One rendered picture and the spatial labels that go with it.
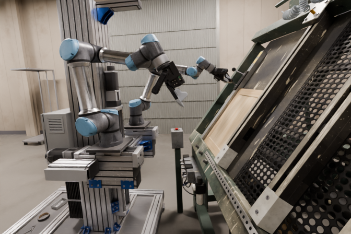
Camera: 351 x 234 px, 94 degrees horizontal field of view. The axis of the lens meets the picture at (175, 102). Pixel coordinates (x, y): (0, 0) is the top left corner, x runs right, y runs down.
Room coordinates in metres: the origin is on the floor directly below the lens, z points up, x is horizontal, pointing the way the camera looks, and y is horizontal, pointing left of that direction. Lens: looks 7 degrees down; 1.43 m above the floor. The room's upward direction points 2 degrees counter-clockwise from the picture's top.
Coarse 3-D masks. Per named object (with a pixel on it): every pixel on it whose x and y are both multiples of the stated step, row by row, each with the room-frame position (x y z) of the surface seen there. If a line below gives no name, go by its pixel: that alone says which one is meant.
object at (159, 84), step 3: (162, 72) 0.76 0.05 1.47; (162, 75) 0.76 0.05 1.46; (165, 75) 0.76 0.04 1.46; (159, 78) 0.76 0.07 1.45; (162, 78) 0.76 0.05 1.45; (159, 81) 0.76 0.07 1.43; (162, 81) 0.76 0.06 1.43; (156, 84) 0.76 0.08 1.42; (159, 84) 0.76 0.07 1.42; (153, 87) 0.77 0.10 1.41; (156, 87) 0.76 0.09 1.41; (159, 87) 0.76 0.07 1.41; (153, 90) 0.76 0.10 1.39; (156, 90) 0.76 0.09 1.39; (159, 90) 0.78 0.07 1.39; (156, 93) 0.77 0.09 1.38
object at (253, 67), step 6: (264, 54) 1.46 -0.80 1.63; (258, 60) 1.46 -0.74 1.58; (252, 66) 1.46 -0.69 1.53; (252, 72) 1.46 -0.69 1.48; (246, 78) 1.45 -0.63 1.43; (240, 84) 1.45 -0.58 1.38; (234, 90) 1.47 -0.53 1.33; (234, 96) 1.45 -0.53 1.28; (228, 102) 1.44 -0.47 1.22; (222, 108) 1.46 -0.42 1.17; (216, 114) 1.48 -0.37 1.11; (216, 120) 1.44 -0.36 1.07; (210, 126) 1.43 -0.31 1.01; (204, 132) 1.46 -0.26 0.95; (204, 138) 1.43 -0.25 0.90
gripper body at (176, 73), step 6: (162, 66) 0.75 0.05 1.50; (168, 66) 0.77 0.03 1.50; (174, 66) 0.76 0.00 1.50; (168, 72) 0.77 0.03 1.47; (174, 72) 0.76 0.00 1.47; (168, 78) 0.74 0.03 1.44; (174, 78) 0.74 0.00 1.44; (180, 78) 0.78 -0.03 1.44; (174, 84) 0.75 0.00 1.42; (180, 84) 0.74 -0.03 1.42
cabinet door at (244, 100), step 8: (240, 88) 1.44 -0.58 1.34; (240, 96) 1.35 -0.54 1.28; (248, 96) 1.24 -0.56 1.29; (256, 96) 1.13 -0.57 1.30; (232, 104) 1.38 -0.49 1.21; (240, 104) 1.26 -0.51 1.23; (248, 104) 1.16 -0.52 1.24; (224, 112) 1.41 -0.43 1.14; (232, 112) 1.29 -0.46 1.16; (240, 112) 1.18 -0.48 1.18; (224, 120) 1.33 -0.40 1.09; (232, 120) 1.21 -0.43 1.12; (240, 120) 1.12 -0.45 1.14; (216, 128) 1.35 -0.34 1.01; (224, 128) 1.24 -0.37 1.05; (232, 128) 1.13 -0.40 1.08; (208, 136) 1.38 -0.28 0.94; (216, 136) 1.27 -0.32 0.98; (224, 136) 1.16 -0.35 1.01; (208, 144) 1.29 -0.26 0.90; (216, 144) 1.19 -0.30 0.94; (224, 144) 1.10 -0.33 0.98; (216, 152) 1.11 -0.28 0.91
